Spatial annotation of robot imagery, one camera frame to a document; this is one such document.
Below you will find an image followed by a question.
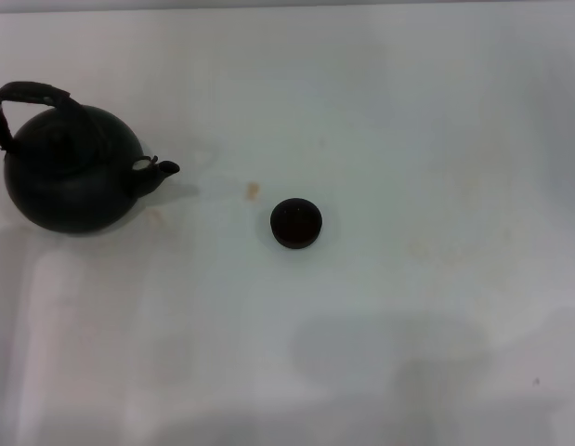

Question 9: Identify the small dark teacup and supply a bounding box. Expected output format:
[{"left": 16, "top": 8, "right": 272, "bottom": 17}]
[{"left": 269, "top": 197, "right": 324, "bottom": 249}]

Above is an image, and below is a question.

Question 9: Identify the dark cast iron teapot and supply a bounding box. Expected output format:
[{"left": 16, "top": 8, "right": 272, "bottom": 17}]
[{"left": 0, "top": 81, "right": 181, "bottom": 235}]

